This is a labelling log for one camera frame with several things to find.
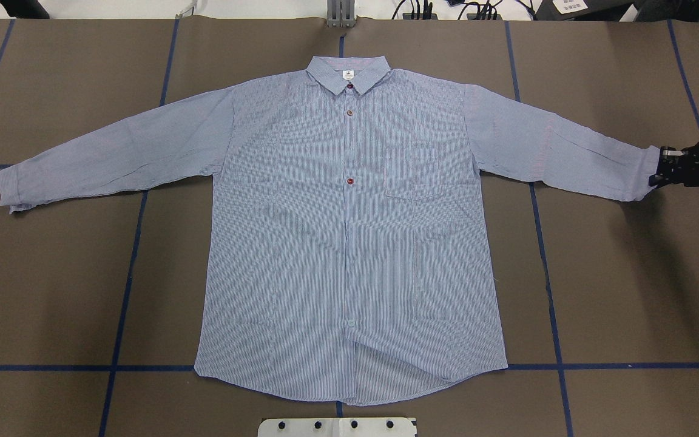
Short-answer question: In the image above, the aluminium frame post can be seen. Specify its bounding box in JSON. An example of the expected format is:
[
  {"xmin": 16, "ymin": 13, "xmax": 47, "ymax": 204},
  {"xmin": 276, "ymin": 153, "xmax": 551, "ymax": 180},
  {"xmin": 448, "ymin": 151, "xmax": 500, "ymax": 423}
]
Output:
[{"xmin": 326, "ymin": 0, "xmax": 357, "ymax": 28}]

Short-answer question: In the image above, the light blue striped shirt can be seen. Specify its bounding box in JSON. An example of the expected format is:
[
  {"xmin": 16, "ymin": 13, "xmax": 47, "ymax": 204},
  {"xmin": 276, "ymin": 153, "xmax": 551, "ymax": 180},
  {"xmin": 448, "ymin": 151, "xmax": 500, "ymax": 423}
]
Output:
[{"xmin": 0, "ymin": 57, "xmax": 660, "ymax": 406}]

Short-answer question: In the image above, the white pedestal column with base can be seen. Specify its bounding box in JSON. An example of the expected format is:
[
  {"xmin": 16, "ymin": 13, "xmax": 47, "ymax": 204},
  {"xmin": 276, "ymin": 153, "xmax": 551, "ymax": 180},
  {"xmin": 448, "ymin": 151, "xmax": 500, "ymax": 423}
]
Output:
[{"xmin": 257, "ymin": 417, "xmax": 418, "ymax": 436}]

